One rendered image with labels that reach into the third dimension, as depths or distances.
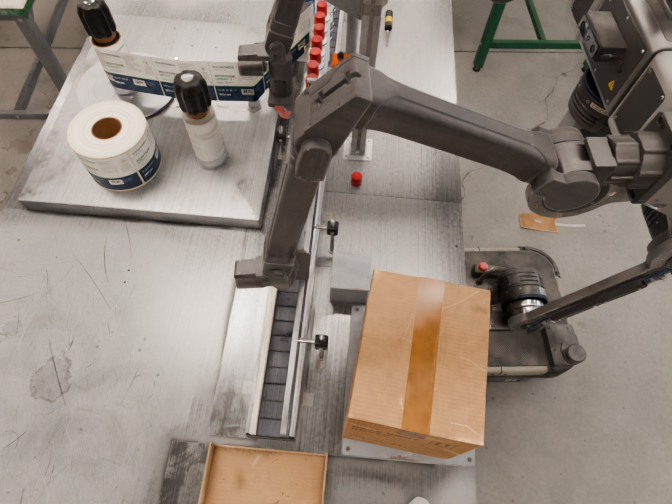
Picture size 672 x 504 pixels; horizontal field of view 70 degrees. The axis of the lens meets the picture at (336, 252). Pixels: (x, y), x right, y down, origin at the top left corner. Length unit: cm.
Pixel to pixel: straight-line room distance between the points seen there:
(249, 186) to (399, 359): 71
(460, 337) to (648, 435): 153
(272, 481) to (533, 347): 119
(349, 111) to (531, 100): 258
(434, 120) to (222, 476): 88
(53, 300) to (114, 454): 44
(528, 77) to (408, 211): 197
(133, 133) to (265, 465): 89
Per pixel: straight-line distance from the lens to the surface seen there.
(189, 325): 128
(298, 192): 73
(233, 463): 118
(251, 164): 144
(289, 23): 114
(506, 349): 197
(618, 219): 279
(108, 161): 138
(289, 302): 121
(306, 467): 117
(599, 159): 78
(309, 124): 61
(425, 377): 92
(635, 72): 95
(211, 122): 133
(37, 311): 145
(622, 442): 234
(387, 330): 94
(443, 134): 66
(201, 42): 185
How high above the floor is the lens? 200
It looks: 62 degrees down
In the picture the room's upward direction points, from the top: 3 degrees clockwise
